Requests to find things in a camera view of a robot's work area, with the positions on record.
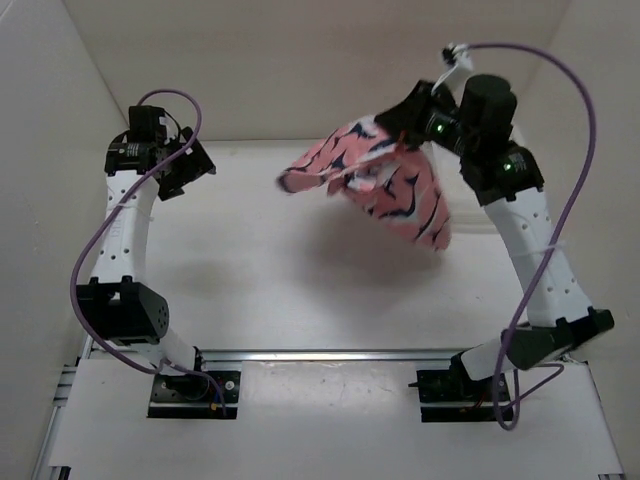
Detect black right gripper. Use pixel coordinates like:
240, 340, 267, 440
375, 80, 478, 159

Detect pink shark print shorts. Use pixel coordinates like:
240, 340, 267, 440
276, 115, 452, 251

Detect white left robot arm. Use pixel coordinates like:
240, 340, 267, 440
75, 105, 215, 400

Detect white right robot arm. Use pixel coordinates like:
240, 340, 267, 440
375, 74, 614, 400

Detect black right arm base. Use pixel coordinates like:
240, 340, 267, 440
408, 369, 495, 423

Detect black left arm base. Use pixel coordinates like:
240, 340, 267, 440
147, 368, 241, 420

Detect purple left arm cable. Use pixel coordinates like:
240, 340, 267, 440
69, 88, 229, 419

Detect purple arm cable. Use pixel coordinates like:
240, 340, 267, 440
467, 42, 599, 432
69, 88, 229, 419

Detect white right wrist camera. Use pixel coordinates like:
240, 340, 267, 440
432, 44, 474, 94

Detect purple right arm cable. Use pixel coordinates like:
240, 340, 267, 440
467, 42, 599, 432

